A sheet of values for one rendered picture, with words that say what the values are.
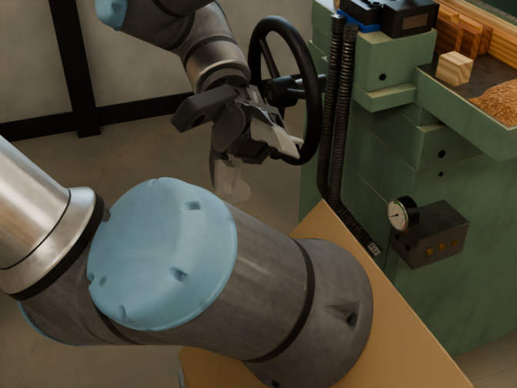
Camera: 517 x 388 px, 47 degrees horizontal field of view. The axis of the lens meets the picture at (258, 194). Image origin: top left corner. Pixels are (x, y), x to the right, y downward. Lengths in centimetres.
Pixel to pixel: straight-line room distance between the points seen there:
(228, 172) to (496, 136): 41
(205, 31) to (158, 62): 171
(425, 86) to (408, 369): 56
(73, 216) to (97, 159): 181
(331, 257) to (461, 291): 87
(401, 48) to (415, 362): 57
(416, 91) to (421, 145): 10
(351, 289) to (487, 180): 68
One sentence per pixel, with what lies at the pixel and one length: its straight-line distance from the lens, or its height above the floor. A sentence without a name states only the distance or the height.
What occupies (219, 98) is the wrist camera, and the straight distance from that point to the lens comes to 82.
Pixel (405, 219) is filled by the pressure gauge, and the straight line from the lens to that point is 111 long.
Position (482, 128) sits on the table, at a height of 88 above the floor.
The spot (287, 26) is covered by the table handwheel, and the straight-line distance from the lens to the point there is 109.
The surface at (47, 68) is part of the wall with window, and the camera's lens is 257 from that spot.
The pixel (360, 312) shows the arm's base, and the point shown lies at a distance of 68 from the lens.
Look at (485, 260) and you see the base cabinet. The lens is 152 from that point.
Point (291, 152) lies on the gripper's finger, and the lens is 74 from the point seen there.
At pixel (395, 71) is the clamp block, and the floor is 90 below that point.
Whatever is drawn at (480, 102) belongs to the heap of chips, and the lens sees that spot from 100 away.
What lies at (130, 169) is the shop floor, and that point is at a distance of 240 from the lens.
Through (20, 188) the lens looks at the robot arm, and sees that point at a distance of 66.
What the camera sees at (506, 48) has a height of 93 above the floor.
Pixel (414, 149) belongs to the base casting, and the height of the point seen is 75.
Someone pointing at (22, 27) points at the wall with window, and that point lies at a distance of 251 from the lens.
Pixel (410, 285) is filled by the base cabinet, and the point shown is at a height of 39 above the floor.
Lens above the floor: 136
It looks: 38 degrees down
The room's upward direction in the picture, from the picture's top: straight up
